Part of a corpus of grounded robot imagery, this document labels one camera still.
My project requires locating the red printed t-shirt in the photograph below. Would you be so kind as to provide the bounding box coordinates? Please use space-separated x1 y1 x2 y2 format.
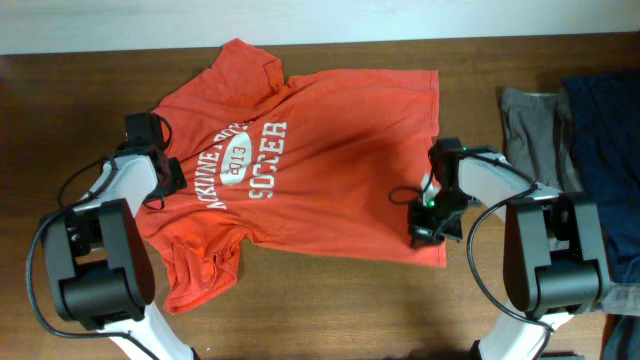
136 39 446 314

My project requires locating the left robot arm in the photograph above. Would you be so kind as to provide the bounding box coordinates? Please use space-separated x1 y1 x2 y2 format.
30 113 198 360

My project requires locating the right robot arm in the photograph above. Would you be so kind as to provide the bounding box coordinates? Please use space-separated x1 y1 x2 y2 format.
408 138 612 360

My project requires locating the grey garment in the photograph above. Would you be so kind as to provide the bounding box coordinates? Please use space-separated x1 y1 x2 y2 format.
501 88 639 320

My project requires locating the navy blue garment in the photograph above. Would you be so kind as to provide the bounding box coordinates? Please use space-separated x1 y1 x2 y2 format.
562 72 640 285

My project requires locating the blue-grey garment at corner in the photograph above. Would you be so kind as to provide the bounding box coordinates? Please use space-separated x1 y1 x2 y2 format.
601 315 639 360

